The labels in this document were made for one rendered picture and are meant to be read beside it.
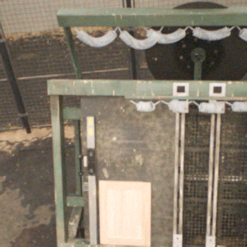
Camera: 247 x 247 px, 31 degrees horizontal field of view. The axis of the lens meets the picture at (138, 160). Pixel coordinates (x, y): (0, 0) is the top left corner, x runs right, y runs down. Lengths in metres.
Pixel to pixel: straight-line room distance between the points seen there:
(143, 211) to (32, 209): 1.95
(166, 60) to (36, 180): 2.39
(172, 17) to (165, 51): 0.32
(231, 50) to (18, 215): 2.80
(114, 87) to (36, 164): 2.59
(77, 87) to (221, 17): 1.08
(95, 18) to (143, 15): 0.34
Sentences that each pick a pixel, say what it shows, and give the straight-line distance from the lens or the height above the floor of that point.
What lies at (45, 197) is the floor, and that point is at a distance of 4.97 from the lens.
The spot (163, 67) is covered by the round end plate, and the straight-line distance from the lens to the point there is 3.48.
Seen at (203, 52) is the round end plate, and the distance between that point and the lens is 3.35.
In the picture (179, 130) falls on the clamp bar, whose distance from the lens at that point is 3.02.
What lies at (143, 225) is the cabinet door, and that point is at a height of 1.03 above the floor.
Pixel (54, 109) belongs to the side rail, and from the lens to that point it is 3.13.
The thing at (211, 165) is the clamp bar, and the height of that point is 1.47.
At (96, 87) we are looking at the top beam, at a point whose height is 1.92.
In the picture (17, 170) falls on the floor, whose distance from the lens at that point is 5.37.
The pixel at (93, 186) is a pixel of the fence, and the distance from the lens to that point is 3.19.
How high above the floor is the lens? 3.62
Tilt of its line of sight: 44 degrees down
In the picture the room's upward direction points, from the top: 5 degrees counter-clockwise
